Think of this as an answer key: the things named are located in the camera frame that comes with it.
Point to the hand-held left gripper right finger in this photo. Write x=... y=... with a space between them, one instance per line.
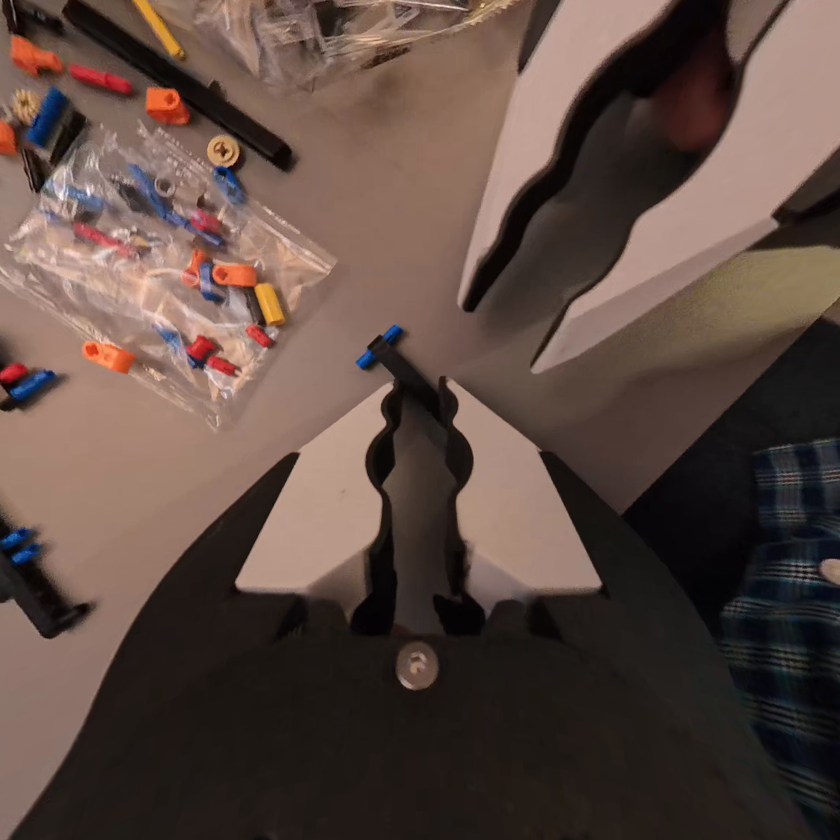
x=525 y=525

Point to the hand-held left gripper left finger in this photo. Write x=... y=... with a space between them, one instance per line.
x=315 y=525

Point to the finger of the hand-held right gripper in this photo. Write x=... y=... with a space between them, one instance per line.
x=787 y=118
x=544 y=111

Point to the black beam with blue pin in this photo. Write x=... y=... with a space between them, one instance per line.
x=410 y=380

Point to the large clear bag grey pieces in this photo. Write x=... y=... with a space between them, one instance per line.
x=315 y=39

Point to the orange lego connector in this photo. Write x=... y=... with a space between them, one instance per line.
x=6 y=138
x=167 y=105
x=108 y=358
x=33 y=56

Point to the black lego beam assembly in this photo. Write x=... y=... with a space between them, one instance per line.
x=33 y=590

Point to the blue lego pin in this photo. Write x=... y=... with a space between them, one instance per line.
x=47 y=118
x=33 y=386

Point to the blue lego connector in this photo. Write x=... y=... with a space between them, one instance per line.
x=229 y=185

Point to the tan round lego bush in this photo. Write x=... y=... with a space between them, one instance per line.
x=223 y=151

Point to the long black lego beam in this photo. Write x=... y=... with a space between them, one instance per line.
x=197 y=98

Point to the long yellow lego piece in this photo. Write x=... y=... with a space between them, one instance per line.
x=161 y=29

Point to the red lego axle pin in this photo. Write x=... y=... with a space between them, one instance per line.
x=98 y=79

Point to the tan lego gear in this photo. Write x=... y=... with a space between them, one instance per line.
x=25 y=107

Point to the black angled lego connector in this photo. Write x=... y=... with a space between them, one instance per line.
x=33 y=23

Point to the person's right hand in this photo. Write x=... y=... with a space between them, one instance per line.
x=695 y=92

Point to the person's dark trousers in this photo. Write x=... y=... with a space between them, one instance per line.
x=709 y=459

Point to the person's plaid shirt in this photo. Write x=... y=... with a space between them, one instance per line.
x=787 y=656

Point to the small clear bag colourful pieces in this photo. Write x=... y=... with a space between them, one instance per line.
x=131 y=262

